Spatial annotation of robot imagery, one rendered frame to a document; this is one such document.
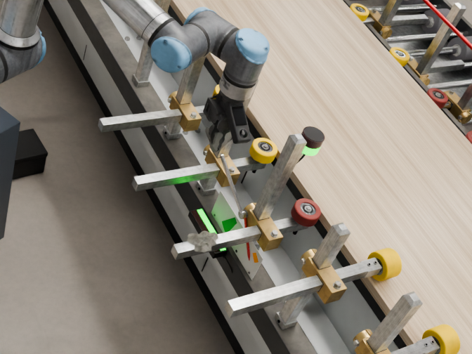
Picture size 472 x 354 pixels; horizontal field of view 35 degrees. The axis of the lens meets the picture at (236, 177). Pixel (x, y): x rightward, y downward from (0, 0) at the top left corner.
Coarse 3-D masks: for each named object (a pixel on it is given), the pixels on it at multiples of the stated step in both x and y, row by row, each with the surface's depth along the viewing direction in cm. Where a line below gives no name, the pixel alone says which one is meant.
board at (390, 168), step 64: (192, 0) 270; (256, 0) 283; (320, 0) 298; (320, 64) 266; (384, 64) 279; (256, 128) 234; (320, 128) 240; (384, 128) 251; (448, 128) 263; (320, 192) 219; (384, 192) 228; (448, 192) 237; (448, 256) 217; (448, 320) 199
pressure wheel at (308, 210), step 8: (304, 200) 214; (296, 208) 210; (304, 208) 212; (312, 208) 213; (296, 216) 210; (304, 216) 209; (312, 216) 210; (304, 224) 211; (312, 224) 211; (296, 232) 218
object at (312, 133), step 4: (308, 128) 193; (312, 128) 193; (304, 132) 191; (308, 132) 192; (312, 132) 192; (316, 132) 193; (320, 132) 193; (308, 136) 190; (312, 136) 191; (316, 136) 191; (320, 136) 192; (316, 140) 190; (320, 140) 191; (300, 156) 193; (304, 156) 197; (300, 160) 198
